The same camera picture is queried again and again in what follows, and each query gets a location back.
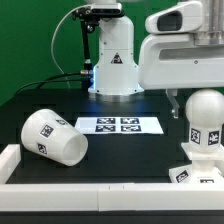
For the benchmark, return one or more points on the black camera on stand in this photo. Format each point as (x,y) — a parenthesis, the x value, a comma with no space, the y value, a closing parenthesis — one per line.
(90,17)

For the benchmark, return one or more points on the white fence rail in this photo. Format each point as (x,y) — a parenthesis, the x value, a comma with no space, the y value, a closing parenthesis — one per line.
(9,159)
(111,197)

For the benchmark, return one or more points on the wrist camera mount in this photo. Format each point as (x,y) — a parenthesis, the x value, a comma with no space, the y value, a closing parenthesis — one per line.
(181,18)

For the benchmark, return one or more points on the white lamp base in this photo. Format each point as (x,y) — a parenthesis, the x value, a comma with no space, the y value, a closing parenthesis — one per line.
(205,166)

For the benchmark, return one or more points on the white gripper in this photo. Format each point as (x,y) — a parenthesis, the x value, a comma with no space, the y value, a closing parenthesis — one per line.
(173,62)

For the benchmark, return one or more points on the white lamp shade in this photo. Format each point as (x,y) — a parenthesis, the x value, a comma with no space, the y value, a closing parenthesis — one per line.
(49,135)

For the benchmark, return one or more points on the white left fence rail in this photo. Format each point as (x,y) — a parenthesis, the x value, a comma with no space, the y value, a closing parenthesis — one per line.
(9,159)

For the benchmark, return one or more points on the white front fence rail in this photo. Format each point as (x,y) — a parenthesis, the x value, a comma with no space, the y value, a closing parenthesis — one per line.
(111,197)

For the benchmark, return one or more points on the white marker sheet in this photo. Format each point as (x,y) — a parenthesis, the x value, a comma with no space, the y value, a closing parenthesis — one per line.
(118,125)

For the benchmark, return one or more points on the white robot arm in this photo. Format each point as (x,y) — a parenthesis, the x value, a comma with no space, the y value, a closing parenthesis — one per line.
(116,73)

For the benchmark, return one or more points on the white lamp bulb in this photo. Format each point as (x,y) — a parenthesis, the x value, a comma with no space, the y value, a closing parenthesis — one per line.
(205,113)

